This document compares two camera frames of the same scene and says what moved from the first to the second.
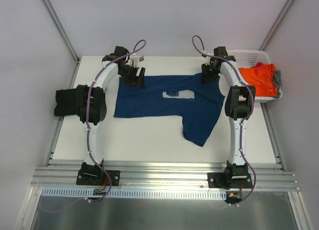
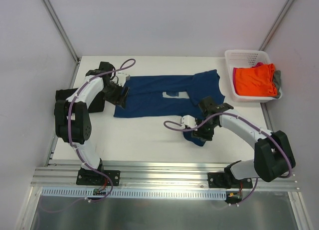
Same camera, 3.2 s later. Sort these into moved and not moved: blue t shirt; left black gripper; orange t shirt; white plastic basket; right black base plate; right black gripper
Moved: right black gripper; left black gripper
Not moved: orange t shirt; blue t shirt; right black base plate; white plastic basket
